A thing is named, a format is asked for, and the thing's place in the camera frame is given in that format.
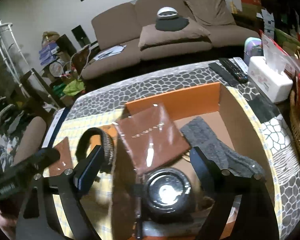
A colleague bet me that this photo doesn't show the black patterned headband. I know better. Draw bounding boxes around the black patterned headband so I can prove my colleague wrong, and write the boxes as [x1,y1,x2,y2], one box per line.
[75,127,115,173]

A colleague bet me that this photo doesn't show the grey felt cloth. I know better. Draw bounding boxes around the grey felt cloth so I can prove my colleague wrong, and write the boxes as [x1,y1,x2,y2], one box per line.
[180,116,265,178]

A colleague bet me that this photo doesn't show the orange patterned knit scarf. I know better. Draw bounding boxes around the orange patterned knit scarf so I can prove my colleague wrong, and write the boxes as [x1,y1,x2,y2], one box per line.
[100,125,117,141]

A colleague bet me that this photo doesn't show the person's left hand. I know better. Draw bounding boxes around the person's left hand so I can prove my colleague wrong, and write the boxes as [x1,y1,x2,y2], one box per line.
[0,210,17,240]

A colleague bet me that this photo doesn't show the brown chair backrest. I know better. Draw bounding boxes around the brown chair backrest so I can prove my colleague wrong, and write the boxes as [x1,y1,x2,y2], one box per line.
[13,116,46,166]

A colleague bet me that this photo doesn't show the yellow plaid tablecloth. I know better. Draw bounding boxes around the yellow plaid tablecloth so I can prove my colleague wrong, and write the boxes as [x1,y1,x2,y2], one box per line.
[41,107,283,240]

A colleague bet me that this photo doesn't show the black wristwatch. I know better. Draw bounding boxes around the black wristwatch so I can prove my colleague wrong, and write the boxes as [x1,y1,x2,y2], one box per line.
[134,167,194,239]

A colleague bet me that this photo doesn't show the orange cardboard box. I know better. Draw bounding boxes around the orange cardboard box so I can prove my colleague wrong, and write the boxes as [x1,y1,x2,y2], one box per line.
[110,82,279,239]

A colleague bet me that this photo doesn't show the green bag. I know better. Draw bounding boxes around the green bag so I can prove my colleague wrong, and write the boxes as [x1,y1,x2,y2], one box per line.
[63,80,85,96]

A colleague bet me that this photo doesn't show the round tin with label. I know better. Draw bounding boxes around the round tin with label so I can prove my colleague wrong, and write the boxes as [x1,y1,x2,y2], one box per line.
[49,61,63,77]

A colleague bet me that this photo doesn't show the white tissue box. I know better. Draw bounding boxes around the white tissue box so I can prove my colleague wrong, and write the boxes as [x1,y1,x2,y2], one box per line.
[248,56,293,103]

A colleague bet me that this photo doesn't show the grey pebble pattern table cover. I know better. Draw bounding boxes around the grey pebble pattern table cover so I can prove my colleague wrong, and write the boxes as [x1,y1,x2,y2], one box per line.
[71,62,300,239]

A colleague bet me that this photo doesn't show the black remote control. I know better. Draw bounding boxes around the black remote control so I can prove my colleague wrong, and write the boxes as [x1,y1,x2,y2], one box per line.
[209,62,239,87]
[218,58,249,83]

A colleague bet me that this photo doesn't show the white remote control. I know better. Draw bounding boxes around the white remote control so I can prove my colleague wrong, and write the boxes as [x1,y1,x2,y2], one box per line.
[233,57,248,74]

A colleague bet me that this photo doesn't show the white metal rack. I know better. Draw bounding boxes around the white metal rack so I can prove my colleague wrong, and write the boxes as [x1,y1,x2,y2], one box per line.
[0,20,58,106]

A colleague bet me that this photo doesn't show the purple round container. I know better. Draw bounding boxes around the purple round container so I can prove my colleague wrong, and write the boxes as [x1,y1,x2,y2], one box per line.
[244,37,263,66]

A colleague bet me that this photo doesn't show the papers on sofa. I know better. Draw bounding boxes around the papers on sofa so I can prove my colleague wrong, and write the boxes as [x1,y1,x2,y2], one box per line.
[93,45,126,61]

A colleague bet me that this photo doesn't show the brown sofa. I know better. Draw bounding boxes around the brown sofa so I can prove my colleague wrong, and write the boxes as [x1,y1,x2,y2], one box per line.
[82,0,258,81]

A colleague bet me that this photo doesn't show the brown cushion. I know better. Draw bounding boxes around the brown cushion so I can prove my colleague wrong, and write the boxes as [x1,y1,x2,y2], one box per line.
[138,17,211,50]

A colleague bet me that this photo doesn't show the black pad on cushion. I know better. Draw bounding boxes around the black pad on cushion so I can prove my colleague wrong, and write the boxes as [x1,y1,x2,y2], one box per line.
[155,16,189,31]

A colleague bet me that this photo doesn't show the white round device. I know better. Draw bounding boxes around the white round device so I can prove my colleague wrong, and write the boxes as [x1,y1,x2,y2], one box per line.
[157,7,179,20]

